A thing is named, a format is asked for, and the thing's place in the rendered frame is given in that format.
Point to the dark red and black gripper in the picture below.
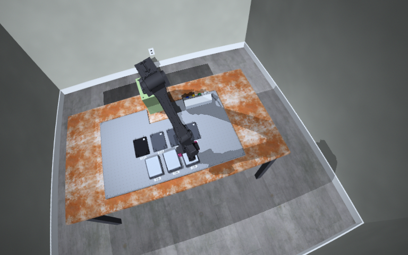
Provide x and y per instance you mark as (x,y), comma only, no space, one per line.
(180,150)

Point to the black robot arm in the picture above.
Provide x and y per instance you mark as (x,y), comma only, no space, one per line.
(154,83)

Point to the grey button panel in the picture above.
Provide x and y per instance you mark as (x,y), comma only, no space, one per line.
(198,100)

